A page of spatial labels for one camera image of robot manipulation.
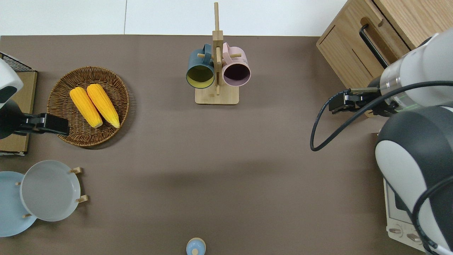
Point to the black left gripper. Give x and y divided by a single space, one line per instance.
18 125

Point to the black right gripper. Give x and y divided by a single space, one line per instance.
371 106

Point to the light wooden drawer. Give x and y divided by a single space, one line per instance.
387 37

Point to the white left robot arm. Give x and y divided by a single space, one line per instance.
9 85

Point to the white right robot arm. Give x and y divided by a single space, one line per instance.
414 159

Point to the brown wicker basket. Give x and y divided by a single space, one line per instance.
63 106

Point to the yellow corn cob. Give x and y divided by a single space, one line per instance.
103 104
86 108

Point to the wooden plate rack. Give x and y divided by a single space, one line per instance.
78 170

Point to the grey plate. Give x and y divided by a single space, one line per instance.
49 191

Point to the light blue plate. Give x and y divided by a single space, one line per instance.
10 212

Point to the brown table mat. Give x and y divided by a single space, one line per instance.
247 159

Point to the light wooden cabinet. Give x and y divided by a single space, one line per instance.
424 17

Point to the pink mug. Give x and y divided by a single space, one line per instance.
236 56

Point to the white oven appliance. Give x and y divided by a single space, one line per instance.
393 212

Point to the wooden mug rack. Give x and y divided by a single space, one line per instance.
216 97

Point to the dark blue mug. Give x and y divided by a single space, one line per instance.
198 58

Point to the blue dome wooden knob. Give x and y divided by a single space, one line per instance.
195 247

